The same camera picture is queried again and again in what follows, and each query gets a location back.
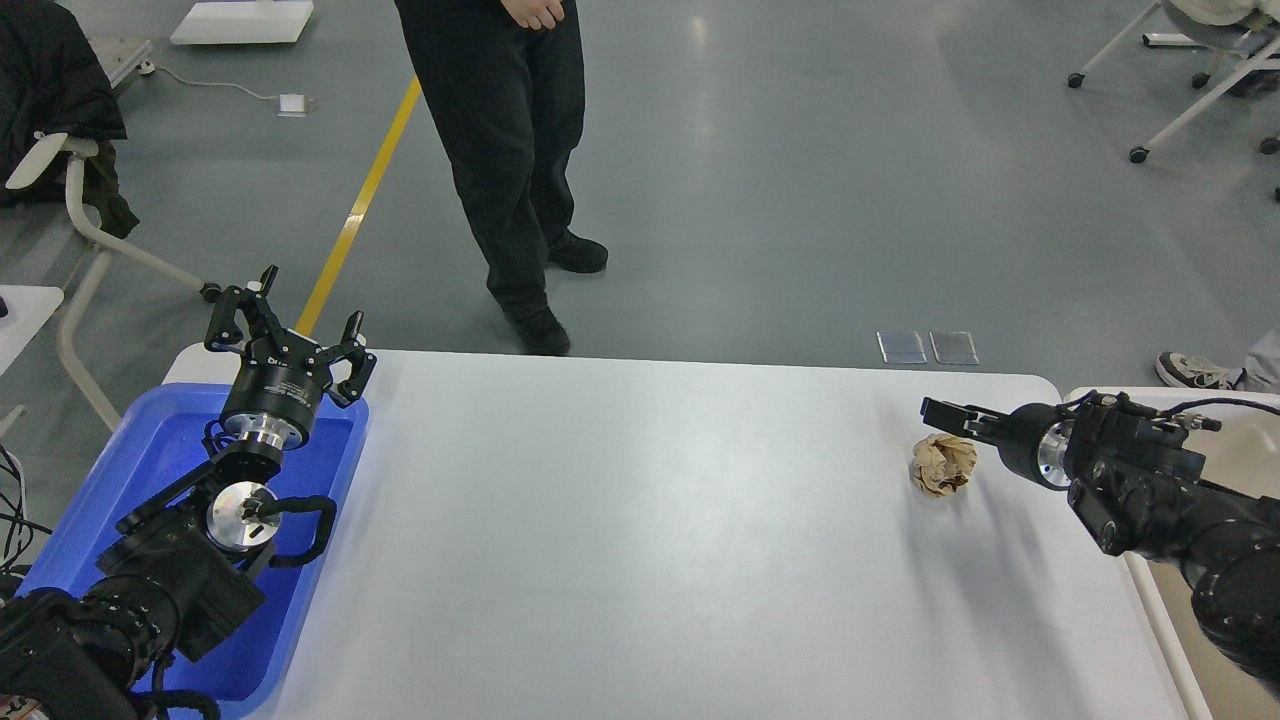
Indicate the seated person's sneaker foot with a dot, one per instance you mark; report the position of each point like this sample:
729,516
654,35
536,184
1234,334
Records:
1258,371

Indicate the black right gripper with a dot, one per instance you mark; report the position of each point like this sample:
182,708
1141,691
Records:
1031,441

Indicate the white power adapter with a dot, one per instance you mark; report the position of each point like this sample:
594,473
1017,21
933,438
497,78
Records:
292,105

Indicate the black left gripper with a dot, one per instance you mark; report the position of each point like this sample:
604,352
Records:
276,392

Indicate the white chair with black jacket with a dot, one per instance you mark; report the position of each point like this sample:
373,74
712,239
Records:
60,120

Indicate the person in black clothes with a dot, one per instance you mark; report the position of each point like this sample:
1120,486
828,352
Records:
509,107

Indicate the standing person's right hand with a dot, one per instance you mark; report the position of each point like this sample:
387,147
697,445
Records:
536,15

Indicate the left floor metal plate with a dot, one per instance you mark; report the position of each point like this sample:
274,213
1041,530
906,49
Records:
901,347

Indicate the white side table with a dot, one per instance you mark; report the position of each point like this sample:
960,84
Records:
28,308

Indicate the brown paper ball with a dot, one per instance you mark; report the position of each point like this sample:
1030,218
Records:
942,464

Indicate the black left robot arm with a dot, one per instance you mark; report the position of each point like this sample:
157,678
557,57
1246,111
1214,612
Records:
181,577

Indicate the floor metal plate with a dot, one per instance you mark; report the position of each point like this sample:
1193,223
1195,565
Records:
901,347
954,348

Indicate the white flat floor board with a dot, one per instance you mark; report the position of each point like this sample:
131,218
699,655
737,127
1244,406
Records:
243,22

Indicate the right floor metal plate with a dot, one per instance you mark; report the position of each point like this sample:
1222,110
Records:
954,348

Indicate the blue plastic bin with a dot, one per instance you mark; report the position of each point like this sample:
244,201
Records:
159,440

